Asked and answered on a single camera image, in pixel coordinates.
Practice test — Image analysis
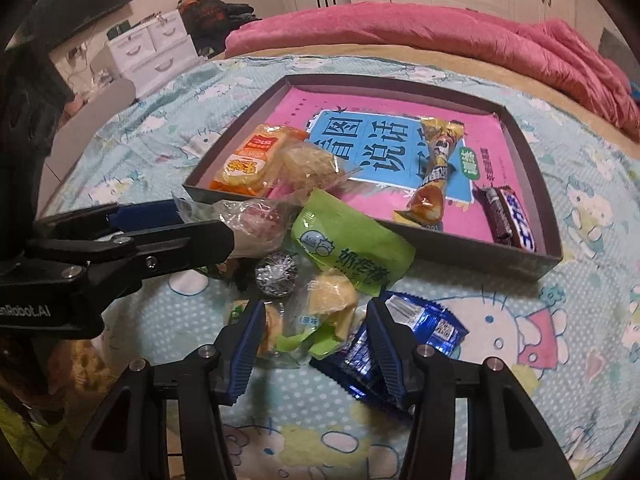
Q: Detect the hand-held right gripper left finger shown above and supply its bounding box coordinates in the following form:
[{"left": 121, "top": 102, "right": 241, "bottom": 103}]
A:
[{"left": 75, "top": 299, "right": 267, "bottom": 480}]

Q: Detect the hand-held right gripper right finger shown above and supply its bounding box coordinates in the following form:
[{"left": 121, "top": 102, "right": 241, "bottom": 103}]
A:
[{"left": 366, "top": 298, "right": 576, "bottom": 480}]

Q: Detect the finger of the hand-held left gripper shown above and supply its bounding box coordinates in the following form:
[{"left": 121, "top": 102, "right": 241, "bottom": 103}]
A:
[
  {"left": 25, "top": 220, "right": 236, "bottom": 306},
  {"left": 35, "top": 199, "right": 183, "bottom": 241}
]

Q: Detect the small clear pastry packet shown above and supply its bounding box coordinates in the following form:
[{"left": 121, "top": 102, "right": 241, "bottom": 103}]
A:
[{"left": 229, "top": 299, "right": 283, "bottom": 358}]

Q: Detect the blue biscuit packet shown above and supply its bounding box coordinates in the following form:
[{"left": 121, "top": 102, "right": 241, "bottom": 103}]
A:
[
  {"left": 310, "top": 322, "right": 416, "bottom": 416},
  {"left": 381, "top": 290, "right": 470, "bottom": 358}
]

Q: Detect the green-edged yellow pastry packet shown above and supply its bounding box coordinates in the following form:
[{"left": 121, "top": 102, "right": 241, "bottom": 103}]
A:
[{"left": 277, "top": 269, "right": 368, "bottom": 368}]

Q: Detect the dark brown cake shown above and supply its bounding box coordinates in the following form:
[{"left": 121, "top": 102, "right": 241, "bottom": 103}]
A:
[{"left": 255, "top": 252, "right": 302, "bottom": 300}]

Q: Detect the clear round pastry packet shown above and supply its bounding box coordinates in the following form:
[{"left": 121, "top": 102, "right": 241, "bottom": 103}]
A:
[{"left": 175, "top": 187, "right": 313, "bottom": 261}]

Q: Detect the orange snack packet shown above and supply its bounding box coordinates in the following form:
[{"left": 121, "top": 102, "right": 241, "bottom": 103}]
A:
[{"left": 207, "top": 124, "right": 308, "bottom": 197}]

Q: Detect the light green snack packet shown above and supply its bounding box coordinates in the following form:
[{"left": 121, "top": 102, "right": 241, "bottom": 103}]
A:
[{"left": 290, "top": 189, "right": 418, "bottom": 297}]

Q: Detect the grey cardboard box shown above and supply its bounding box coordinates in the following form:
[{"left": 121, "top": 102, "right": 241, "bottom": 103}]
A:
[{"left": 182, "top": 74, "right": 563, "bottom": 282}]

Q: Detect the clear rice cracker packet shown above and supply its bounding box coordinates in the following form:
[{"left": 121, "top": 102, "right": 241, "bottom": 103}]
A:
[{"left": 272, "top": 139, "right": 362, "bottom": 196}]

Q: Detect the dark chocolate bar packet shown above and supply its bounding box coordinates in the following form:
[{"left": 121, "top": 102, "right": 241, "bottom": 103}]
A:
[{"left": 472, "top": 185, "right": 538, "bottom": 252}]

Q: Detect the yellow cone snack packet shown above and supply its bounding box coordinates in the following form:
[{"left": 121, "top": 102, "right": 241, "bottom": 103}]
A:
[{"left": 392, "top": 117, "right": 467, "bottom": 231}]

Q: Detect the white drawer cabinet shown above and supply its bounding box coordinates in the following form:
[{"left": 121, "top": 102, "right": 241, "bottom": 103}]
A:
[{"left": 105, "top": 10, "right": 207, "bottom": 98}]

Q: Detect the cat print blanket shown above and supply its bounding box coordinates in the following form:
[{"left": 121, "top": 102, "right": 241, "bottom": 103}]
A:
[{"left": 40, "top": 55, "right": 640, "bottom": 480}]

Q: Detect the dark clothes pile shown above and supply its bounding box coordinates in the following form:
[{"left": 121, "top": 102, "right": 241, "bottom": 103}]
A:
[{"left": 177, "top": 0, "right": 263, "bottom": 58}]

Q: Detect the pink book with blue label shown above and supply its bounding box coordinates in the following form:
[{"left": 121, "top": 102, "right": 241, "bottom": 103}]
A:
[{"left": 210, "top": 87, "right": 538, "bottom": 253}]

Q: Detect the black television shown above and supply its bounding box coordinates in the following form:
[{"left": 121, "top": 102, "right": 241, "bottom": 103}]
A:
[{"left": 20, "top": 0, "right": 137, "bottom": 52}]

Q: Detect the tan bed sheet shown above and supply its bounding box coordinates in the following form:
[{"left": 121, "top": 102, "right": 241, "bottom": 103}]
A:
[{"left": 220, "top": 42, "right": 640, "bottom": 161}]

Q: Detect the pink quilt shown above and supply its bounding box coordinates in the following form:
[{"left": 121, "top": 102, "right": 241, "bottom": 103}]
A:
[{"left": 225, "top": 7, "right": 640, "bottom": 143}]

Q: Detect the grey padded headboard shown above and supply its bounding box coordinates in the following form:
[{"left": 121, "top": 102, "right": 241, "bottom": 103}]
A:
[{"left": 597, "top": 27, "right": 634, "bottom": 82}]

